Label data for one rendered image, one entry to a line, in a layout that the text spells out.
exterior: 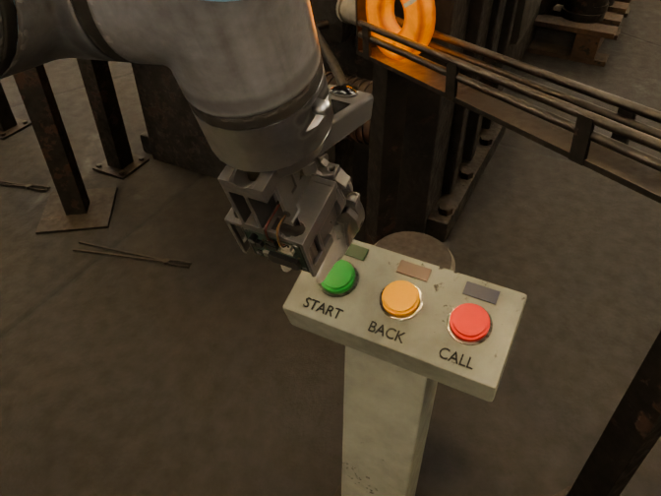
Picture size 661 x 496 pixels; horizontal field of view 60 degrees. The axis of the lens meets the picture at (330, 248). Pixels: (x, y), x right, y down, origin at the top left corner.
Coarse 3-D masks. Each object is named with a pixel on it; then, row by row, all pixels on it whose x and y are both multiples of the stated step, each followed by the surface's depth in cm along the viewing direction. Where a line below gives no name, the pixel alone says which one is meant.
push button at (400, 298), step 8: (400, 280) 62; (392, 288) 61; (400, 288) 61; (408, 288) 61; (416, 288) 61; (384, 296) 61; (392, 296) 61; (400, 296) 60; (408, 296) 60; (416, 296) 60; (384, 304) 61; (392, 304) 60; (400, 304) 60; (408, 304) 60; (416, 304) 60; (392, 312) 60; (400, 312) 60; (408, 312) 60
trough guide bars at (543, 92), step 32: (384, 32) 98; (448, 64) 85; (480, 64) 88; (512, 64) 82; (448, 96) 88; (512, 96) 76; (544, 96) 71; (608, 96) 70; (576, 128) 68; (608, 128) 64; (640, 128) 68; (576, 160) 69; (640, 160) 62
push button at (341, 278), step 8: (336, 264) 64; (344, 264) 64; (336, 272) 63; (344, 272) 63; (352, 272) 63; (328, 280) 63; (336, 280) 63; (344, 280) 62; (352, 280) 63; (328, 288) 63; (336, 288) 62; (344, 288) 62
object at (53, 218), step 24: (24, 72) 141; (24, 96) 145; (48, 96) 148; (48, 120) 150; (48, 144) 154; (48, 168) 159; (72, 168) 161; (72, 192) 165; (96, 192) 178; (48, 216) 169; (72, 216) 169; (96, 216) 169
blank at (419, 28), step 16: (368, 0) 102; (384, 0) 99; (400, 0) 95; (416, 0) 92; (432, 0) 93; (368, 16) 104; (384, 16) 101; (416, 16) 93; (432, 16) 93; (400, 32) 98; (416, 32) 94; (432, 32) 95; (384, 48) 103
